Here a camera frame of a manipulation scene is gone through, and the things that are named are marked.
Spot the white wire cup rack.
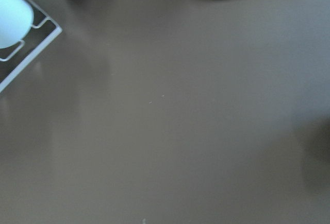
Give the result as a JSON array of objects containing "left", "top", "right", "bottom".
[{"left": 1, "top": 0, "right": 62, "bottom": 91}]

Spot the pale blue plastic cup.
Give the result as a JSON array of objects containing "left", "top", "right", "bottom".
[{"left": 1, "top": 0, "right": 34, "bottom": 48}]

